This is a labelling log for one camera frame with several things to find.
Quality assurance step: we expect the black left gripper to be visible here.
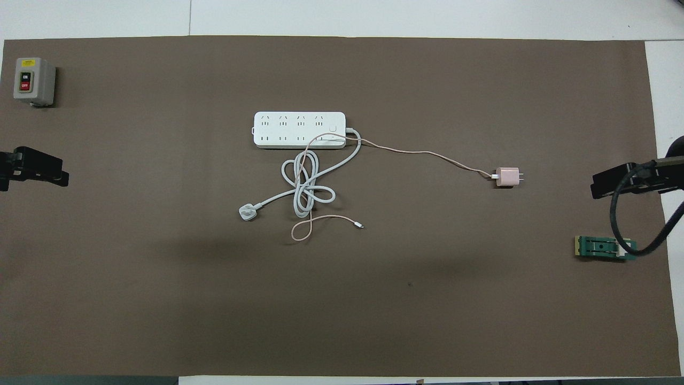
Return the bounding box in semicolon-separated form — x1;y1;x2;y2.
0;146;70;191

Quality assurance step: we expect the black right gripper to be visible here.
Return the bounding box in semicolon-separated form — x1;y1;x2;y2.
590;158;684;199

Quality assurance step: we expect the pink charger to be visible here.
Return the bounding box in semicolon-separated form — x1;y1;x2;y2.
495;167;524;187

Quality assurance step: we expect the pink charging cable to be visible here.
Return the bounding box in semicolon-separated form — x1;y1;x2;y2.
291;135;499;243

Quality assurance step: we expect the white power strip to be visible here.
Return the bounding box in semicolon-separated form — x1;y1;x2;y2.
252;111;347;149

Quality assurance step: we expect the brown table mat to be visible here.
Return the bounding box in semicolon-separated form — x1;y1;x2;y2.
0;35;682;378

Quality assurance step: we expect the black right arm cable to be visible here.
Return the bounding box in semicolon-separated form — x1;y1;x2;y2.
610;160;684;256

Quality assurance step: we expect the grey on-off switch box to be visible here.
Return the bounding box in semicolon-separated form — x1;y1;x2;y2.
13;57;57;107

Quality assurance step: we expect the white power strip cable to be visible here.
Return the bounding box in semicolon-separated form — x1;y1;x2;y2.
238;127;362;222

